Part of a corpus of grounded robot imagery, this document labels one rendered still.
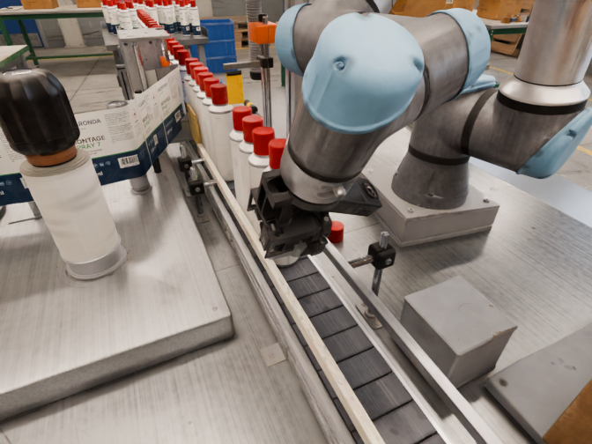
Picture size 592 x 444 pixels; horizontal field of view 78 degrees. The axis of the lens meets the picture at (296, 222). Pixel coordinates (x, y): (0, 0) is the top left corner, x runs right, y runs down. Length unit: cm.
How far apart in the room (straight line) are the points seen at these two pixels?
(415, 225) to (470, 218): 13
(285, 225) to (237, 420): 25
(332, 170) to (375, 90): 8
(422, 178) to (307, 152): 46
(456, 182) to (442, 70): 44
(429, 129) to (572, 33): 23
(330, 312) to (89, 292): 36
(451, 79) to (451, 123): 35
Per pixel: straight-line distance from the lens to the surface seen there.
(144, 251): 68
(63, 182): 57
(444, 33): 35
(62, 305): 64
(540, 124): 64
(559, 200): 105
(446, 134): 70
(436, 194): 74
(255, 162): 55
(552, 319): 71
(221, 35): 553
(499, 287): 72
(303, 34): 43
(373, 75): 24
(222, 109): 77
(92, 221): 60
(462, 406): 39
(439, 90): 33
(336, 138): 27
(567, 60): 62
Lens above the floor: 128
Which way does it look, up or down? 36 degrees down
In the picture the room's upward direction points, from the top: straight up
